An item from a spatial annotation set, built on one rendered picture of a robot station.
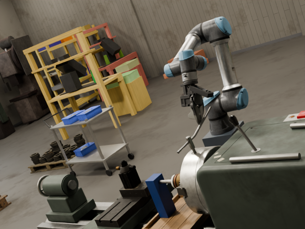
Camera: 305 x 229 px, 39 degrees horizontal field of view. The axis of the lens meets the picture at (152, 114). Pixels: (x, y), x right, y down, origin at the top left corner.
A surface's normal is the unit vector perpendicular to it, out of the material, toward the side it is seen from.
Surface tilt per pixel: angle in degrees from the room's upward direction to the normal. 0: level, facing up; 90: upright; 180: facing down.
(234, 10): 90
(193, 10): 90
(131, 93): 90
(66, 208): 90
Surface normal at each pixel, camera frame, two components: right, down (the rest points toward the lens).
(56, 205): -0.58, 0.40
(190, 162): -0.60, -0.59
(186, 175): -0.67, -0.24
